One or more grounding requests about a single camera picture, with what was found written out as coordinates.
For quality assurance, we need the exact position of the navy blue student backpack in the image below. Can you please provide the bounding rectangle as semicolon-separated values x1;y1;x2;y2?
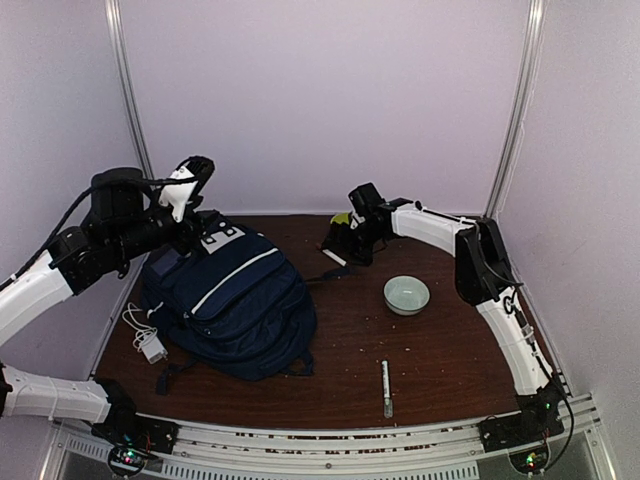
140;210;317;395

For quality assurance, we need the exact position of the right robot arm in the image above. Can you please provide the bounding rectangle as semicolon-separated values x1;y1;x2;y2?
320;183;572;451

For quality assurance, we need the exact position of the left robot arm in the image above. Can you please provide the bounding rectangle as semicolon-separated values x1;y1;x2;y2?
1;156;215;452

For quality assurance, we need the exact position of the white red marker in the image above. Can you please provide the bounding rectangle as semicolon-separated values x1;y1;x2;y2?
321;249;347;267

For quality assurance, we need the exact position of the lime green bowl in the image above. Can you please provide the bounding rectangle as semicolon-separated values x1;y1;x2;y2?
330;212;352;228

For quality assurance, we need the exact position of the pale blue ceramic bowl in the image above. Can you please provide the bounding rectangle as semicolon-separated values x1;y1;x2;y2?
383;275;431;316

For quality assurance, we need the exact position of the white green marker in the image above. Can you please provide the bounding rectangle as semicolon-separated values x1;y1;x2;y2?
381;360;394;419

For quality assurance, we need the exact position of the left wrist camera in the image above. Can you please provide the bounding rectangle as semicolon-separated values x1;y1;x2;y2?
158;156;215;223

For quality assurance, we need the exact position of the white charger with cable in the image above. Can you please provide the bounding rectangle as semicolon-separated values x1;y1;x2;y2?
121;302;168;365

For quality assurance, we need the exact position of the left aluminium corner post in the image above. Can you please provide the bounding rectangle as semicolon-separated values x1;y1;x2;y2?
105;0;154;179

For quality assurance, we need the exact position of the aluminium corner post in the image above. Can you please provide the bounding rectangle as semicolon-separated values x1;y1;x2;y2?
105;0;154;179
484;0;547;218

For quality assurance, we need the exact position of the aluminium front rail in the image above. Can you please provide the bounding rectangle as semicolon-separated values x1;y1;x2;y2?
39;395;621;479

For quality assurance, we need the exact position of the right aluminium corner post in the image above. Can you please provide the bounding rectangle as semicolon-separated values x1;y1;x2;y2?
484;0;547;218

